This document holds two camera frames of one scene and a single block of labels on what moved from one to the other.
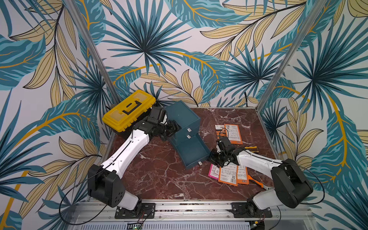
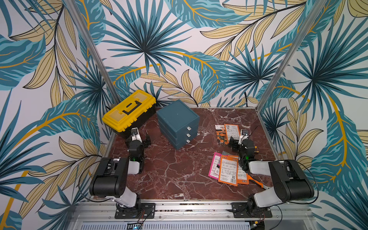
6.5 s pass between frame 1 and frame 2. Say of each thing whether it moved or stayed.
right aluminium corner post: stayed
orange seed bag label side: stayed
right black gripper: moved
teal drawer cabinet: moved
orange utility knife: stayed
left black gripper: moved
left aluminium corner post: stayed
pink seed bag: stayed
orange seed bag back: stayed
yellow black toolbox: stayed
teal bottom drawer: moved
